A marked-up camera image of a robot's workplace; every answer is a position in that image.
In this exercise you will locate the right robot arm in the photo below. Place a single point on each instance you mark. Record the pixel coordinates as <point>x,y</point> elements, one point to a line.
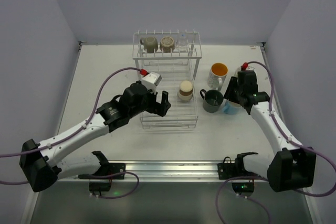
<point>291,167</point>

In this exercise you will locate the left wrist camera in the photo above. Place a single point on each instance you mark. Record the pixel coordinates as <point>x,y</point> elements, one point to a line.
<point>151,80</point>

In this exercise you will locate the olive green cup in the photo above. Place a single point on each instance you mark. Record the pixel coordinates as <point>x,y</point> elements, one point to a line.
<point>150,44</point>

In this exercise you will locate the floral white mug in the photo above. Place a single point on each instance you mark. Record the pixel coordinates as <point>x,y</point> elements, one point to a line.
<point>217,75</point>

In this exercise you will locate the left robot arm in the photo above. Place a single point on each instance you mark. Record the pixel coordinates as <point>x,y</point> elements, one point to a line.
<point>46,162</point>

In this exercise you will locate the white wire dish rack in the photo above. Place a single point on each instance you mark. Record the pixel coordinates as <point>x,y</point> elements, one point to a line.
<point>174,68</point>

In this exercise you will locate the aluminium mounting rail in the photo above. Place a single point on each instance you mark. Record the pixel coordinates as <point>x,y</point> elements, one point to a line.
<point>152,171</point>

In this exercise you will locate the brown and cream cup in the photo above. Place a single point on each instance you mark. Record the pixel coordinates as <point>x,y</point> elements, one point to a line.
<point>185,92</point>

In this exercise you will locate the dark grey mug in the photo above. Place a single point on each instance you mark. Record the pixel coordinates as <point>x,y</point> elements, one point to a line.
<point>212,100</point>

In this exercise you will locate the light blue mug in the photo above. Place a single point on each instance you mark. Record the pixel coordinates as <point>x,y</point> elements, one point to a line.
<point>231,108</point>

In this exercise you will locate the light green mug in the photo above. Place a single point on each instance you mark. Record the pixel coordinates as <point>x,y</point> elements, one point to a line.
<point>237,70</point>

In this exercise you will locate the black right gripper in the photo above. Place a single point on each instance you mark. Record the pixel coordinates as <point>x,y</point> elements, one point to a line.
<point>234,92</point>

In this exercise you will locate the brown speckled cup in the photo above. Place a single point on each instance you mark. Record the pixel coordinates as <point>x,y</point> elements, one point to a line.
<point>167,44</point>

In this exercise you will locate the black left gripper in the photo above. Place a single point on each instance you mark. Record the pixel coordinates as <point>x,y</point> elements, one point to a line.
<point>154,102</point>

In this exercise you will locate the clear glass cup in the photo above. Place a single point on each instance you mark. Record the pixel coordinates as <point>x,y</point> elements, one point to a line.
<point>182,41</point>

